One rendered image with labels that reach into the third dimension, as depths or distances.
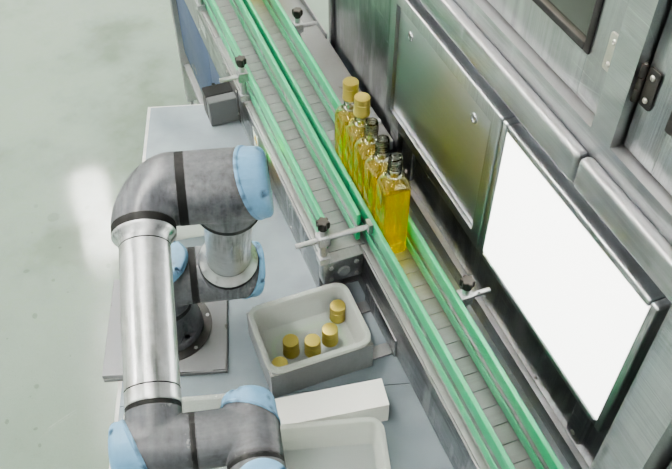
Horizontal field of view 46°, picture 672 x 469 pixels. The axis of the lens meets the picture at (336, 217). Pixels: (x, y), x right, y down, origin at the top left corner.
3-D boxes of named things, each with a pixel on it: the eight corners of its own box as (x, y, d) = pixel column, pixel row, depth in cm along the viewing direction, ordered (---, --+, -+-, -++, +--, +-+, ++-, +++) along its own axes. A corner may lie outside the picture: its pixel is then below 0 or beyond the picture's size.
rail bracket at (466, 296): (489, 321, 161) (498, 279, 152) (458, 331, 160) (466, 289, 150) (479, 306, 164) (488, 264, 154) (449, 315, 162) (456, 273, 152)
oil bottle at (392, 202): (406, 251, 174) (413, 180, 158) (382, 258, 172) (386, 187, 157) (395, 233, 177) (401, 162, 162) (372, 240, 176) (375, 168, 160)
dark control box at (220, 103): (239, 121, 224) (236, 97, 218) (211, 128, 222) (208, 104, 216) (231, 104, 229) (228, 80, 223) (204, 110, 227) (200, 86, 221)
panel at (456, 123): (613, 428, 134) (676, 304, 109) (598, 434, 133) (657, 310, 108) (396, 108, 191) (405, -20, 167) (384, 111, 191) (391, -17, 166)
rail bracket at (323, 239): (372, 252, 173) (374, 212, 164) (299, 273, 169) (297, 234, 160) (367, 242, 175) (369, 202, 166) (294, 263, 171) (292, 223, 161)
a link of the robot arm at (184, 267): (133, 278, 170) (125, 235, 160) (197, 271, 172) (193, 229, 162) (134, 324, 162) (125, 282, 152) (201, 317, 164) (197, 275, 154)
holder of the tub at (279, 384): (396, 358, 170) (398, 336, 164) (272, 398, 163) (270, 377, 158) (365, 298, 181) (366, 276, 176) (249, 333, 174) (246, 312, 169)
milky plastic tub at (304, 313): (373, 365, 168) (375, 341, 162) (272, 398, 163) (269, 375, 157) (343, 303, 180) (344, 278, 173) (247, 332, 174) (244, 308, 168)
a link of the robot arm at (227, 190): (189, 257, 171) (171, 136, 121) (259, 250, 173) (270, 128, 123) (194, 311, 166) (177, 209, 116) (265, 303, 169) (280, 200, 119)
